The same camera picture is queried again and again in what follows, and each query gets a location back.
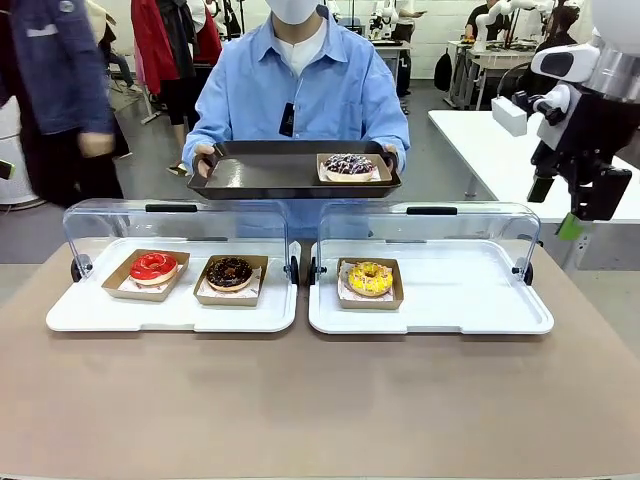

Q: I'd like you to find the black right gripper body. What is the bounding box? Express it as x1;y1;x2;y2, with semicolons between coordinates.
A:
530;92;640;186

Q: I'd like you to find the purple white-drizzled donut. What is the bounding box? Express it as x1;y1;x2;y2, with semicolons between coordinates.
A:
322;153;376;182

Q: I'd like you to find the chocolate sprinkled donut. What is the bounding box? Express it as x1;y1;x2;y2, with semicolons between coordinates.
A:
205;256;254;293

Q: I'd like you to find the black serving tray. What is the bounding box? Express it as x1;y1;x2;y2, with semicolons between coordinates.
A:
187;140;404;201

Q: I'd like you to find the white paper liner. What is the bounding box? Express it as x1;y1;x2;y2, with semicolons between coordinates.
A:
338;262;397;302
198;266;265;300
121;276;171;297

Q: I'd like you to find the person's right forearm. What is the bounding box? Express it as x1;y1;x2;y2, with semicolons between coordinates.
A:
182;117;236;174

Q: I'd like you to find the person's left forearm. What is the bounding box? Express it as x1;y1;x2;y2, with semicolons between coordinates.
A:
372;112;411;161

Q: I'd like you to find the seated person in black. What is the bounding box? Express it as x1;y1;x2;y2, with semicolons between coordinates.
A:
519;3;581;96

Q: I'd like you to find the background person in black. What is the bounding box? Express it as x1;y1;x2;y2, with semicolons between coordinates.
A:
464;2;501;42

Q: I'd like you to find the background person in white top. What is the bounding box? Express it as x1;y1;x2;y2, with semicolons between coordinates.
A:
392;0;426;101

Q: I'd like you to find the red glazed donut in tray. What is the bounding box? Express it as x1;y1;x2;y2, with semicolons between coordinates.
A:
101;248;191;304

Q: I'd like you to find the yellow sprinkled donut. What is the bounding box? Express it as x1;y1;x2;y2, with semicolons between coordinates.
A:
347;261;394;298

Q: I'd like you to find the yellow donut in paper tray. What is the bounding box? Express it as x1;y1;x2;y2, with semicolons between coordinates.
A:
336;257;405;312

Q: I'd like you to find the person in blue shirt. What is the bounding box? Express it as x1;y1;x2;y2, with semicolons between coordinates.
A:
182;0;411;239

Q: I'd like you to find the passer-by's hand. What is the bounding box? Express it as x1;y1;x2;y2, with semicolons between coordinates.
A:
79;130;117;160

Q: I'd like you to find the person's right hand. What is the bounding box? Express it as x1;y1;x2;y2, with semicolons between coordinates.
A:
193;145;219;179

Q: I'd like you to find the white air purifier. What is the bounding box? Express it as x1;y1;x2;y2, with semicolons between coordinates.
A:
0;97;46;207

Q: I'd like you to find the white table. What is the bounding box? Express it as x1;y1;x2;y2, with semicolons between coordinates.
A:
428;109;640;271

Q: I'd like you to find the clear plastic tray lid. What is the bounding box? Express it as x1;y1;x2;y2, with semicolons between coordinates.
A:
317;201;543;281
62;198;297;282

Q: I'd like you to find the passer-by in denim jacket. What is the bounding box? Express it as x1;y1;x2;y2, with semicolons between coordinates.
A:
0;0;131;209

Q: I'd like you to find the white background workbench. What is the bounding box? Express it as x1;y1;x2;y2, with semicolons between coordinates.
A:
446;39;536;110

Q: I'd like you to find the white plastic display tray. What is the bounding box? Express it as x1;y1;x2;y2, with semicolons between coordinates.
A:
308;238;555;336
46;237;301;334

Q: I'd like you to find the black backpack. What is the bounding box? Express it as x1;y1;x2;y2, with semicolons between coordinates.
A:
433;49;454;93

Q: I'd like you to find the robot station table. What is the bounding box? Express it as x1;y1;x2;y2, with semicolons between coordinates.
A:
372;39;414;96

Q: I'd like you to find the small white background robot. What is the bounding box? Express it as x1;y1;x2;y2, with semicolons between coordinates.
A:
369;0;401;41

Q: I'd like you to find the white face mask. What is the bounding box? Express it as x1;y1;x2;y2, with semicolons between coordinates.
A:
264;0;321;25

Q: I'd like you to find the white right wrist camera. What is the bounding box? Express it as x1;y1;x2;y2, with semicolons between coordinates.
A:
491;89;566;138

